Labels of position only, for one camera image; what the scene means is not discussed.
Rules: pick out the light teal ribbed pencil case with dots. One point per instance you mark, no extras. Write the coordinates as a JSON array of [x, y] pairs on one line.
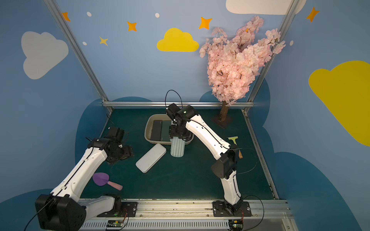
[[177, 147]]

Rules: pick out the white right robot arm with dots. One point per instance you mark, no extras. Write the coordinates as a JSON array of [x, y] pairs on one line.
[[188, 120]]

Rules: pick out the left aluminium frame post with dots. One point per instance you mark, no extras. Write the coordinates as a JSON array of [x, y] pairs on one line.
[[66, 30]]

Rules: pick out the left controller board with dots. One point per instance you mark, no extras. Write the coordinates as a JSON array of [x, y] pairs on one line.
[[114, 225]]

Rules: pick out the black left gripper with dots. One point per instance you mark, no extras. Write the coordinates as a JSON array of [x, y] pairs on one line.
[[124, 152]]

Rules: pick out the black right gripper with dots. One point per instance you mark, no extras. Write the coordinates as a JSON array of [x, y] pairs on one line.
[[179, 134]]

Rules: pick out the controller board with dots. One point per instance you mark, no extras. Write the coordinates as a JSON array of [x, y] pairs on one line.
[[235, 225], [114, 225]]

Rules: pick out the right controller board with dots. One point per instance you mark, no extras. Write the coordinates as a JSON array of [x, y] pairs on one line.
[[235, 225]]

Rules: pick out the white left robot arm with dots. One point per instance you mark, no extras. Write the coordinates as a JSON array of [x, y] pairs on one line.
[[60, 210]]

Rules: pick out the pink cherry blossom tree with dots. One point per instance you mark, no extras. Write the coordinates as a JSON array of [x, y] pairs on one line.
[[234, 64]]

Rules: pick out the beige storage box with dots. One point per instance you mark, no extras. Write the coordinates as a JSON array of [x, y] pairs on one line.
[[148, 128]]

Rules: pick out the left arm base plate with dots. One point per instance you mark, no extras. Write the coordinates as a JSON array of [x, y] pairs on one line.
[[127, 209]]

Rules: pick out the green translucent pencil case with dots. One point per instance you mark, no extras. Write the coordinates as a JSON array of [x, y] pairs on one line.
[[165, 130]]

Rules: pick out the purple toy shovel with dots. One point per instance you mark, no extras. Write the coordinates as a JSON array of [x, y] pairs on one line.
[[102, 179]]

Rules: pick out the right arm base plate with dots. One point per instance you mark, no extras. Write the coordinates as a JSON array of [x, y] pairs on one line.
[[223, 209]]

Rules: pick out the aluminium front rail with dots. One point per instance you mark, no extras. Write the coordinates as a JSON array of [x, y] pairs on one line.
[[197, 215]]

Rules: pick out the dark grey pencil case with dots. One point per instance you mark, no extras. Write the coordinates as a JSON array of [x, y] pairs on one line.
[[156, 130]]

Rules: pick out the white rounded pencil case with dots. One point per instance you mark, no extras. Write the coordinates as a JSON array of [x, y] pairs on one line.
[[149, 159]]

